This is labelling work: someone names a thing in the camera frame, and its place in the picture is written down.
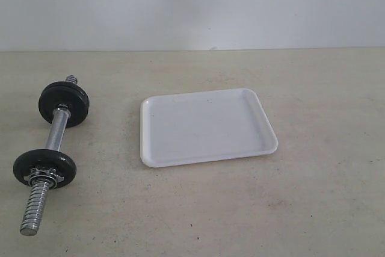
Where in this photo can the black plate with collar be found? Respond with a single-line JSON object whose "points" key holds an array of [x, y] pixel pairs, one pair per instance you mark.
{"points": [[46, 159]]}

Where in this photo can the black weight plate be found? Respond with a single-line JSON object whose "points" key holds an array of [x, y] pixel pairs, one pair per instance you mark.
{"points": [[65, 84]]}

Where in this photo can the chrome threaded dumbbell bar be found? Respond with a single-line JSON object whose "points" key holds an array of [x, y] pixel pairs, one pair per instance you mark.
{"points": [[32, 217]]}

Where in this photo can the white rectangular plastic tray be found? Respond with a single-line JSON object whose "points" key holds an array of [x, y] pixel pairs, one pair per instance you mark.
{"points": [[199, 127]]}

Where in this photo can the chrome star collar nut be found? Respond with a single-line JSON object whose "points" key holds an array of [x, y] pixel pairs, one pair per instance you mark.
{"points": [[51, 176]]}

